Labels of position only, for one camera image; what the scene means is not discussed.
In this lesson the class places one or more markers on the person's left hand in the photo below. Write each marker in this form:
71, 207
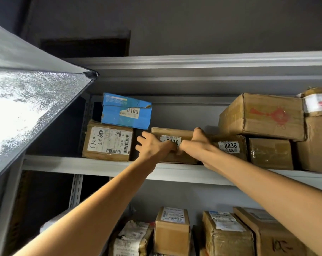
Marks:
153, 150

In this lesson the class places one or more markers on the person's right hand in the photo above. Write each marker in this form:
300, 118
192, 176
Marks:
201, 149

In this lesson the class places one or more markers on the taped brown parcel 0410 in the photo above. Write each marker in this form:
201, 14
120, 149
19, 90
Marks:
171, 131

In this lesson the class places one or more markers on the brown box handwritten white label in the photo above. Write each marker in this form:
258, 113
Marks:
107, 141

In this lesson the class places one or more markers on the brown box red stamp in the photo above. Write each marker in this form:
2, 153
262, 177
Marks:
256, 114

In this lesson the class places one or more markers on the white metal shelf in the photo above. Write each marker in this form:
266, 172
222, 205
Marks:
83, 166

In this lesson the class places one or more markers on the person's left forearm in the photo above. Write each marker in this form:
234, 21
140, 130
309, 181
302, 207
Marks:
97, 213

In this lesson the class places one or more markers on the person's right forearm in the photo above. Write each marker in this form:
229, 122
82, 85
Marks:
270, 194

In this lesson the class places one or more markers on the taped brown parcel 0038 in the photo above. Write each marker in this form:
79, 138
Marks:
230, 146

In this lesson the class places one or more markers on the small taped box 0461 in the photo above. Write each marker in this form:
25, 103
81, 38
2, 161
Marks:
270, 154

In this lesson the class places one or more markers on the small cardboard box white label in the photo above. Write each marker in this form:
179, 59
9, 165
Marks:
171, 237

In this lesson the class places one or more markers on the cardboard box with black handwriting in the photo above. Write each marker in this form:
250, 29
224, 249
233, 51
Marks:
270, 237

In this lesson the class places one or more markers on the plain tall brown box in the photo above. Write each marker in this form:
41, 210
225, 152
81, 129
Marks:
318, 143

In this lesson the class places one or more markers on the grey plastic mailer bag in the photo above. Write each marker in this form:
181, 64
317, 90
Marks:
53, 221

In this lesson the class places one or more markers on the small box white red label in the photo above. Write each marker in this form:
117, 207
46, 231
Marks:
318, 103

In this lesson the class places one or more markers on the silver softbox light reflector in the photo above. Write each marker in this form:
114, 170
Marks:
30, 109

